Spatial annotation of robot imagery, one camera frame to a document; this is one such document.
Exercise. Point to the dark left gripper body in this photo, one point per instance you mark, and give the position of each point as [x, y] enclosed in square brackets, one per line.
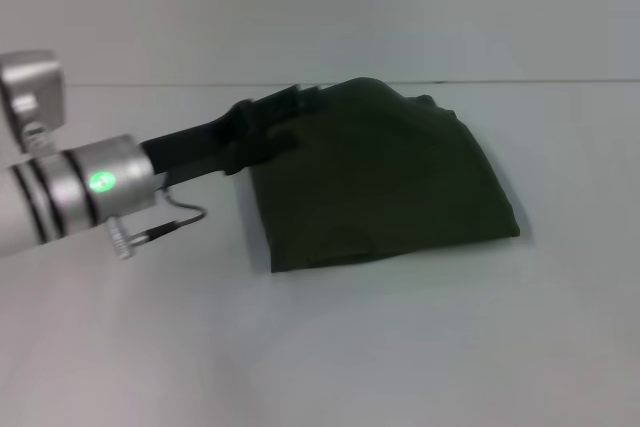
[200, 147]

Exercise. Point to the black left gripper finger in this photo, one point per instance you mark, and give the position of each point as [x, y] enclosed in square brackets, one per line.
[295, 101]
[282, 143]

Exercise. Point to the dark green t-shirt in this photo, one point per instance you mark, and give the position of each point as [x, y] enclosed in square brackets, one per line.
[390, 187]

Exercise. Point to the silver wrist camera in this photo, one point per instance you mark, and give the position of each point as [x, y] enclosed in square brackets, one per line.
[30, 77]

